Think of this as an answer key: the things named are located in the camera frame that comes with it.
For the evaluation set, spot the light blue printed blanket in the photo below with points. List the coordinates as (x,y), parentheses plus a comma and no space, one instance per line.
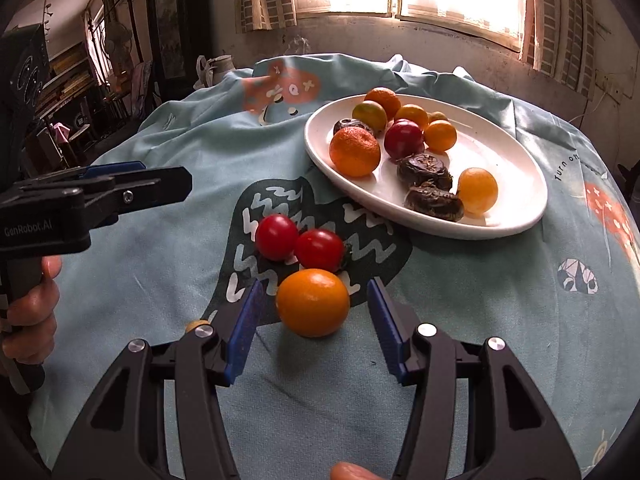
(150,270)

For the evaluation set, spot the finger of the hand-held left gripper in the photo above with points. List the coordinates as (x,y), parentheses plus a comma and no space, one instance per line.
(160,182)
(115,166)

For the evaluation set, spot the white oval plate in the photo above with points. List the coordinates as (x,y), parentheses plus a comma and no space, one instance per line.
(510,160)

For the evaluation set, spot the standing fan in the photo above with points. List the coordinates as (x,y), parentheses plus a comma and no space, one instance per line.
(117,45)

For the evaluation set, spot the dark red plum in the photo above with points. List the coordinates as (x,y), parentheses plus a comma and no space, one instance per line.
(403,139)

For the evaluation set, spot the yellow tomato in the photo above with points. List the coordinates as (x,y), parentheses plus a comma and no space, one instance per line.
(477,189)

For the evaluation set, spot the person's left hand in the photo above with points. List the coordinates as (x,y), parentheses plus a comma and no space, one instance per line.
(30,320)

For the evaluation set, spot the wall socket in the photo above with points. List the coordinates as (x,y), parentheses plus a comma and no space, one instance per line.
(609,89)

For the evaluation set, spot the yellow-green tomato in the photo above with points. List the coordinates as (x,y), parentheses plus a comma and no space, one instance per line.
(369,116)

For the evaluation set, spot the dark wrinkled dried fruit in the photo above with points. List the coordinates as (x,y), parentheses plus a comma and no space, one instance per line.
(433,202)
(347,125)
(424,170)

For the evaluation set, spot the red cherry tomato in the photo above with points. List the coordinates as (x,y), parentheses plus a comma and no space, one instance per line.
(276,237)
(319,249)

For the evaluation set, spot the person's right hand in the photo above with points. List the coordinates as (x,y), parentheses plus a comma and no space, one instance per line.
(355,472)

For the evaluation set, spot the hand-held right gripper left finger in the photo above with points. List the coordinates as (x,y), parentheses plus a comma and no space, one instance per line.
(247,330)

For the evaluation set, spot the white plastic bag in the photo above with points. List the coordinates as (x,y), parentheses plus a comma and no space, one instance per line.
(201,72)

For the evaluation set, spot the bookshelf with books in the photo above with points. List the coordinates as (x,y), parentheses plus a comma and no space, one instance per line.
(65,80)

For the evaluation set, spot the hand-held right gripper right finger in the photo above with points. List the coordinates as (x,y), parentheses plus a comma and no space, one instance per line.
(387,330)

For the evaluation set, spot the large bumpy tangerine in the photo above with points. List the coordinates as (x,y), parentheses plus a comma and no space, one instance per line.
(354,151)

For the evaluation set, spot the large orange tomato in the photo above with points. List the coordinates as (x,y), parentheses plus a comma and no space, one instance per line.
(312,302)

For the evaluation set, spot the dark coat stand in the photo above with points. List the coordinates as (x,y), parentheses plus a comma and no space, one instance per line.
(131,15)

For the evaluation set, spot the person's dark printed clothing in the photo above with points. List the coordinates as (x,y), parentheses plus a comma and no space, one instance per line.
(25,85)

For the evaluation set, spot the white ceramic pitcher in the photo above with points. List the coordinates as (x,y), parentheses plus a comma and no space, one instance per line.
(220,69)

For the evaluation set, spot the dark framed picture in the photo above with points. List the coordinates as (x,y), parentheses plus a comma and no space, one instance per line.
(172,25)

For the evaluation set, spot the small tangerine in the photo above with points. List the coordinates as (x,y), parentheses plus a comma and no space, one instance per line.
(385,100)

